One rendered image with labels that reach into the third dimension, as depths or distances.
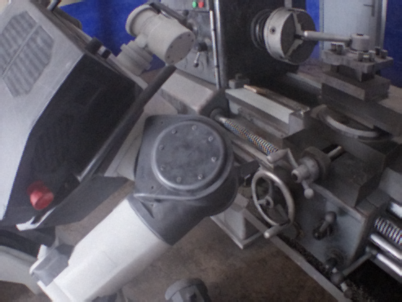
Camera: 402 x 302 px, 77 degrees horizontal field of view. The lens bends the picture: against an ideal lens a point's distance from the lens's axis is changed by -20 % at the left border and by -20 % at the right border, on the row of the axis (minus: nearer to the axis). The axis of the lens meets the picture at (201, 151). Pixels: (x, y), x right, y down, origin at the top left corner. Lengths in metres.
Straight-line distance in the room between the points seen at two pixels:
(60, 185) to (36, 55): 0.19
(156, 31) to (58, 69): 0.22
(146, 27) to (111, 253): 0.35
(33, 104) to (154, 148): 0.15
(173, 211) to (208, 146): 0.09
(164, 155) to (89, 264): 0.18
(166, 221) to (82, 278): 0.14
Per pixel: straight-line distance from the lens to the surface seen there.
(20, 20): 0.41
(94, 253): 0.40
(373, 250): 0.99
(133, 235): 0.38
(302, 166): 0.80
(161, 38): 0.48
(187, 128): 0.34
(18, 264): 0.61
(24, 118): 0.34
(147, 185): 0.34
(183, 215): 0.38
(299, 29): 1.28
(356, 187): 0.80
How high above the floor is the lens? 1.34
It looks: 32 degrees down
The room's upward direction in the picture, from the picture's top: 6 degrees counter-clockwise
